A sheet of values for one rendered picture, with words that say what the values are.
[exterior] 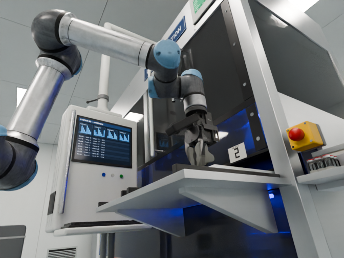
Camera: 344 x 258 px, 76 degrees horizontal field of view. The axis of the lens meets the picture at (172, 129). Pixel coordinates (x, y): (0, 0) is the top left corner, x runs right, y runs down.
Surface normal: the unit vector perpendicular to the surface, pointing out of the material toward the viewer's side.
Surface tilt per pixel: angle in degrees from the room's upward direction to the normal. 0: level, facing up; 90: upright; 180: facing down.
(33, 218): 90
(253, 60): 90
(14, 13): 180
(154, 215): 90
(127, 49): 131
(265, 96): 90
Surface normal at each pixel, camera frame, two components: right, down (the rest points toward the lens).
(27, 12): 0.07, 0.90
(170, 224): 0.53, -0.39
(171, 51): 0.06, -0.43
